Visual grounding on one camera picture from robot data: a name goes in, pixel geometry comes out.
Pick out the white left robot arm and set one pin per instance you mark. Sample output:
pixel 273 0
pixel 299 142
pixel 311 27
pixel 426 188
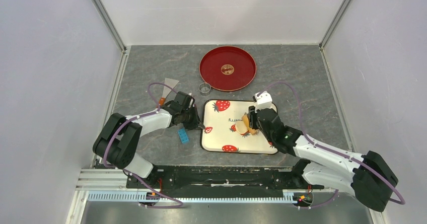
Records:
pixel 117 142

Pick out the beige dough lump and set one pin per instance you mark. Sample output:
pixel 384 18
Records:
pixel 241 127

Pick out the wooden rolling pin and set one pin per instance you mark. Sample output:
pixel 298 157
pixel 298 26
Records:
pixel 249 129

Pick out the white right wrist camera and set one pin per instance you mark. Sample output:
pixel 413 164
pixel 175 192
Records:
pixel 263 101

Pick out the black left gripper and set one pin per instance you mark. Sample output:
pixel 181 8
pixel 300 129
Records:
pixel 196 121

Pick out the slotted grey cable duct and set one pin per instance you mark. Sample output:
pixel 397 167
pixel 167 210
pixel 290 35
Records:
pixel 140 196

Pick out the round red lacquer tray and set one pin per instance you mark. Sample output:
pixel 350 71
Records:
pixel 228 68

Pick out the white strawberry print tray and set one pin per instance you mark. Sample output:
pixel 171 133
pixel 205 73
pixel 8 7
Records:
pixel 220 135

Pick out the wooden handled metal scraper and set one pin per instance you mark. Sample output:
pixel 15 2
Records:
pixel 170 84

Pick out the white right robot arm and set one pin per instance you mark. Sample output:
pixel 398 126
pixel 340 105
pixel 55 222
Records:
pixel 367 177

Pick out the blue toy brick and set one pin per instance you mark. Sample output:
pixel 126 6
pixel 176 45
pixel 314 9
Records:
pixel 183 136

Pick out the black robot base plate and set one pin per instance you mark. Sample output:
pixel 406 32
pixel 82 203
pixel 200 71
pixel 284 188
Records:
pixel 222 182

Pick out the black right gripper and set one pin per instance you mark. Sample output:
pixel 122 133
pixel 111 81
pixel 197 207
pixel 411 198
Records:
pixel 252 117

